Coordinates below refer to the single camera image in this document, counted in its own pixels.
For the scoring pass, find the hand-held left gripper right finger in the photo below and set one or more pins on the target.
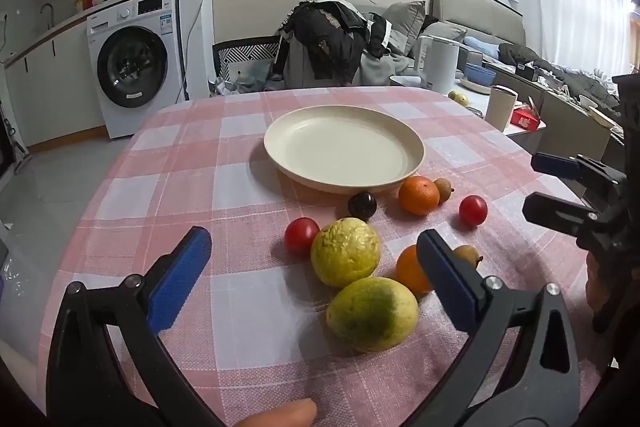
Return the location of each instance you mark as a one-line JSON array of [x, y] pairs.
[[450, 284]]

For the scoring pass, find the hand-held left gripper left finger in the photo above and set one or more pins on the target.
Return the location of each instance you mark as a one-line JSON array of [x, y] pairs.
[[180, 279]]

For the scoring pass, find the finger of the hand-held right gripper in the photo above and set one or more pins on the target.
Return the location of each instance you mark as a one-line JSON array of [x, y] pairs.
[[550, 211], [555, 165]]

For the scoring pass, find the brown kiwi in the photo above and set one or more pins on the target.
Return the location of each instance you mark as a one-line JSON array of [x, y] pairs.
[[443, 188], [469, 254]]

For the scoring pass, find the orange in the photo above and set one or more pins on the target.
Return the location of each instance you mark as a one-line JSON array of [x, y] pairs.
[[411, 269], [419, 195]]

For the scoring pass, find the red tomato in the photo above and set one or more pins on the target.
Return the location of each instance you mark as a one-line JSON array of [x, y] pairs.
[[473, 210], [301, 235]]

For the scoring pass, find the large yellow-green guava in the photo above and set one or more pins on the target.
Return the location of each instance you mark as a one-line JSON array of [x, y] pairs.
[[372, 314]]

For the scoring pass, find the bumpy yellow guava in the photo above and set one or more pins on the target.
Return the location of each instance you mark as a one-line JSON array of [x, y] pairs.
[[345, 253]]

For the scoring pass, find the dark purple plum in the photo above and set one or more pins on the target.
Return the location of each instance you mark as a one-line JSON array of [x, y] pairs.
[[362, 206]]

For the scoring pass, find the cream round plate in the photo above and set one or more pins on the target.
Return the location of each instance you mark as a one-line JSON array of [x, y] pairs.
[[344, 149]]

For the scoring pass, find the person's right hand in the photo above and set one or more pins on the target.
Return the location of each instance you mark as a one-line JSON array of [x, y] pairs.
[[596, 282]]

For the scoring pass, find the person's left hand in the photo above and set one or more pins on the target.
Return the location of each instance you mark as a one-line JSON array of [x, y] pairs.
[[280, 414]]

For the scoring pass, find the cardboard box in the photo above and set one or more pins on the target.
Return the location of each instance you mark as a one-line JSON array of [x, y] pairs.
[[575, 127]]

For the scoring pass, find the red snack box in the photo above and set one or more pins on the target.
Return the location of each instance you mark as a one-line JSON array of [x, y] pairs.
[[526, 118]]

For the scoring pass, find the beige cup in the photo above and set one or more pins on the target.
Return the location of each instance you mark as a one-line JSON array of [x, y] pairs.
[[500, 108]]

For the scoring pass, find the white side table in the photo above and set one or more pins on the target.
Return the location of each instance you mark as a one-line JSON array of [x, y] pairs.
[[480, 99]]

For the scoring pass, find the small green fruit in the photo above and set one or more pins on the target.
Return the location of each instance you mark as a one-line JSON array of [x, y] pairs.
[[457, 97]]

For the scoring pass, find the blue bowl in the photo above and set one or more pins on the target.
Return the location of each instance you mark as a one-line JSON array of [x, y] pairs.
[[481, 72]]

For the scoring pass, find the pink checked tablecloth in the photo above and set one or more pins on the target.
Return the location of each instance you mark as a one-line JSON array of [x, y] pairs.
[[200, 157]]

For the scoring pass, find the white electric kettle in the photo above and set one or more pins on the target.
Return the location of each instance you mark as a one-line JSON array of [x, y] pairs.
[[440, 63]]

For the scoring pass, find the grey sofa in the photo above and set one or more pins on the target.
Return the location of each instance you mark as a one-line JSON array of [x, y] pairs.
[[480, 22]]

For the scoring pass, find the grey pillow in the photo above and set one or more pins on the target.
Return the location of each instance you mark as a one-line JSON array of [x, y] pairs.
[[405, 24]]

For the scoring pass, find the white washing machine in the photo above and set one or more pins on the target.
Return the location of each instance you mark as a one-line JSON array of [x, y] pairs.
[[135, 57]]

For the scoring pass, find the black patterned chair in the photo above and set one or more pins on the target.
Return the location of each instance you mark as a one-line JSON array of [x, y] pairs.
[[245, 57]]

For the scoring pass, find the white base cabinet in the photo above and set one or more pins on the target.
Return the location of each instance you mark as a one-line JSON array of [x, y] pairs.
[[45, 82]]

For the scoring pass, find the pile of dark clothes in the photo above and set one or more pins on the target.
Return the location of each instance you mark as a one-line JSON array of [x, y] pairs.
[[335, 47]]

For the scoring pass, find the metal faucet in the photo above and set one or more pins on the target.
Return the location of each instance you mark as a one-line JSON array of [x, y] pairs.
[[47, 13]]

